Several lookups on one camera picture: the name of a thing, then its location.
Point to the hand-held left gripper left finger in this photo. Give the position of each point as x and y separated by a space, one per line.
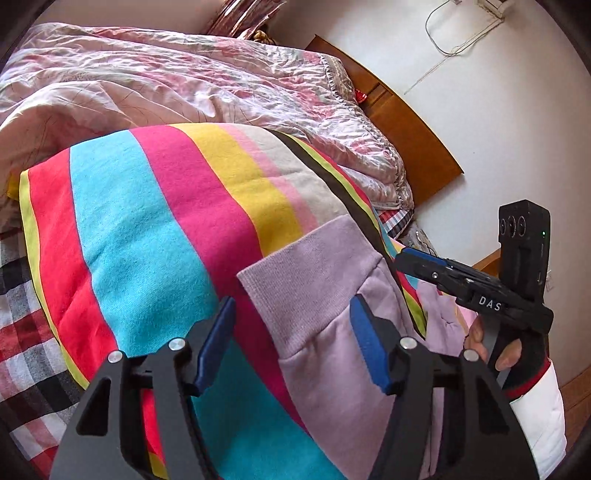
214 344

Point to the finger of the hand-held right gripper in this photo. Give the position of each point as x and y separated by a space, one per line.
422 270

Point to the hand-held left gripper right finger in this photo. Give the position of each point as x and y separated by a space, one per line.
368 344

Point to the lilac pants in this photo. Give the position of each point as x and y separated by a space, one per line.
332 332

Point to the person's right forearm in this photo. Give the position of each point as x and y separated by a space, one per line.
538 429

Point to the person's right hand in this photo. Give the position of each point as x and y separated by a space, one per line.
526 364

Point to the pink garment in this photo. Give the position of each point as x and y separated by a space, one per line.
464 314

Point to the striped colourful blanket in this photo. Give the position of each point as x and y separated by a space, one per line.
138 230

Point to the small red ornament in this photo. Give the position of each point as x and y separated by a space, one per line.
360 96

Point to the red plaid bed sheet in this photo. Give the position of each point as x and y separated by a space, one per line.
27 369

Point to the pink floral quilt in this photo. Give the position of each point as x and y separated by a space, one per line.
184 78

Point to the pink patterned curtain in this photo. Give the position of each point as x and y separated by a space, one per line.
240 14

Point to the white wall socket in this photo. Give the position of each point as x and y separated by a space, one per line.
549 281

